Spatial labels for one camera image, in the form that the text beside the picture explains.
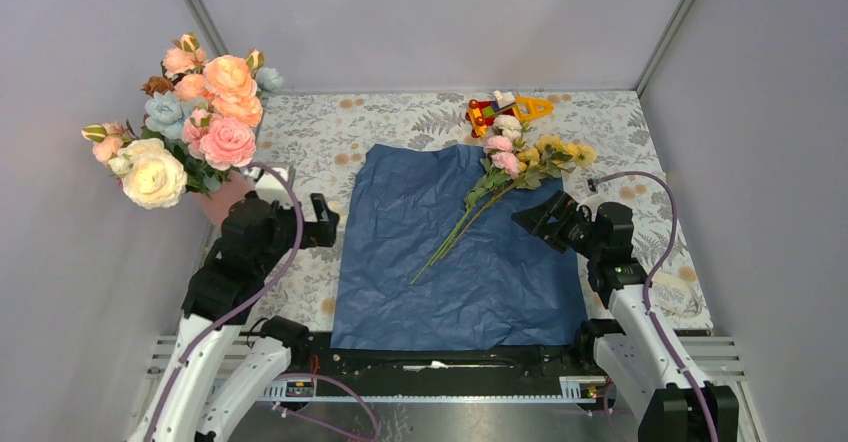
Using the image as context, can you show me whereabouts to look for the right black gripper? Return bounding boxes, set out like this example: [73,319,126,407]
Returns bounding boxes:
[511,189,604,261]

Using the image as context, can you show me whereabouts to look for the blue paper bouquet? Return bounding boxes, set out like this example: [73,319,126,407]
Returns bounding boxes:
[331,144,587,351]

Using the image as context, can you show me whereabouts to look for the pink rose stem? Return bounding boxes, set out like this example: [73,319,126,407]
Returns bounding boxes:
[173,109,257,185]

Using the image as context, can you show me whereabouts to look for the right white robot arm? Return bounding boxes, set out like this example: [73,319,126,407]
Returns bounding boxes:
[512,191,740,441]

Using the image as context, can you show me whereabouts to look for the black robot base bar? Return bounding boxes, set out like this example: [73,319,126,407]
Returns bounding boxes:
[248,316,637,401]

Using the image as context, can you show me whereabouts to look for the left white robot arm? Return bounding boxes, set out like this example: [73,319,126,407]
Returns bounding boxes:
[129,163,340,441]

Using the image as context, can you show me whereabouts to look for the pink ceramic vase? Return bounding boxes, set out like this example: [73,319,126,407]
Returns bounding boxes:
[191,171,255,228]

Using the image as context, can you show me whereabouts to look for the flowers in vase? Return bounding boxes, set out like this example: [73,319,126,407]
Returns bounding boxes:
[81,33,285,210]

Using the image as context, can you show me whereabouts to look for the floral patterned table mat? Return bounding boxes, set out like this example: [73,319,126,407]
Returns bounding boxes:
[251,91,714,332]

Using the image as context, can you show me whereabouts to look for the colourful toy block car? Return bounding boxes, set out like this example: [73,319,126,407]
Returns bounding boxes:
[465,91,554,138]

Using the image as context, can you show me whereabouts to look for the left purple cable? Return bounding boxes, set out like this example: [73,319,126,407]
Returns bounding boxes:
[142,161,382,442]

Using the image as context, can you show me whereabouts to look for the white slotted cable duct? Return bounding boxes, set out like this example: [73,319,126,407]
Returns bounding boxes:
[257,376,609,404]

